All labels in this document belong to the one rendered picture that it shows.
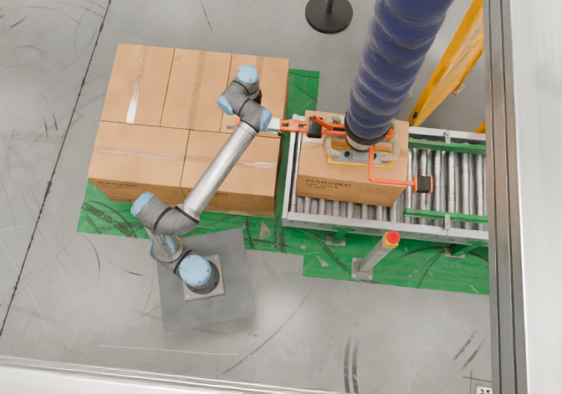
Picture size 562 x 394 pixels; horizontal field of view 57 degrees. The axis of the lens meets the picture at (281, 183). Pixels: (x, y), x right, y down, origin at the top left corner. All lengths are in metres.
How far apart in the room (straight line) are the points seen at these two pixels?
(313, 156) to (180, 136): 0.97
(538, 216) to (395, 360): 3.09
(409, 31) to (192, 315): 1.90
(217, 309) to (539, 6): 2.41
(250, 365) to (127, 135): 1.73
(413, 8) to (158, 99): 2.27
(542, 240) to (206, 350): 3.15
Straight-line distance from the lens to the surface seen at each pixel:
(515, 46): 0.77
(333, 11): 4.53
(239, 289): 2.92
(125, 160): 3.46
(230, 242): 2.96
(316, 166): 2.87
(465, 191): 3.45
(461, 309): 3.86
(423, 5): 1.65
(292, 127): 2.64
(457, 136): 3.52
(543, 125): 0.73
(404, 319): 3.75
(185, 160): 3.37
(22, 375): 0.47
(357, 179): 2.87
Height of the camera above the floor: 3.64
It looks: 72 degrees down
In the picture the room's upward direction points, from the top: 1 degrees clockwise
